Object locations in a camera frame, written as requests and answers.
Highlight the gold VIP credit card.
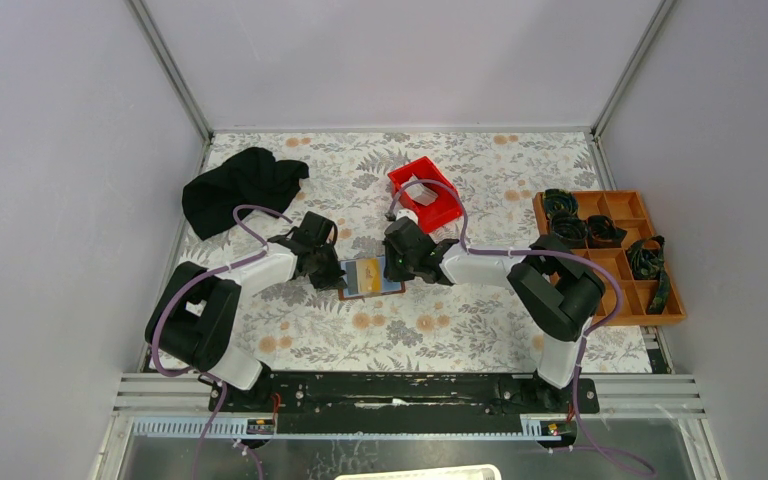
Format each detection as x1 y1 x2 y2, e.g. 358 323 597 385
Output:
356 258 383 294

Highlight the brown leather card holder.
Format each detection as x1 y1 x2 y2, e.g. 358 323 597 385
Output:
338 256 406 301

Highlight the stack of credit cards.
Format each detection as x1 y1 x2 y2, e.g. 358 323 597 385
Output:
403 176 438 207

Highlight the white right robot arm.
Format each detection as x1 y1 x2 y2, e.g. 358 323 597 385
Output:
383 214 618 412

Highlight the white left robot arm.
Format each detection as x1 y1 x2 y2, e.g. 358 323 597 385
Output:
145 212 345 411

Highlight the red plastic bin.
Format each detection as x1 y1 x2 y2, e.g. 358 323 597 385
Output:
387 157 463 234

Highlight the black cloth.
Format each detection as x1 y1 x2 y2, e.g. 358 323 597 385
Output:
181 147 309 240

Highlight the dark rolled tie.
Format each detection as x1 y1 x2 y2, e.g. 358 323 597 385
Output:
542 188 579 220
549 214 588 249
586 215 628 249

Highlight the orange compartment tray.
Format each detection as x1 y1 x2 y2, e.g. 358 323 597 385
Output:
533 190 686 326

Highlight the dark patterned tie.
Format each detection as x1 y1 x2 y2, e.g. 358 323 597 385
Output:
625 235 672 315

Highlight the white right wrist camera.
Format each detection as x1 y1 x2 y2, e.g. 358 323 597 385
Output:
395 208 419 224

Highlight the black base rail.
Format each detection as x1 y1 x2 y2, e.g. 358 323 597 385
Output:
209 371 600 435

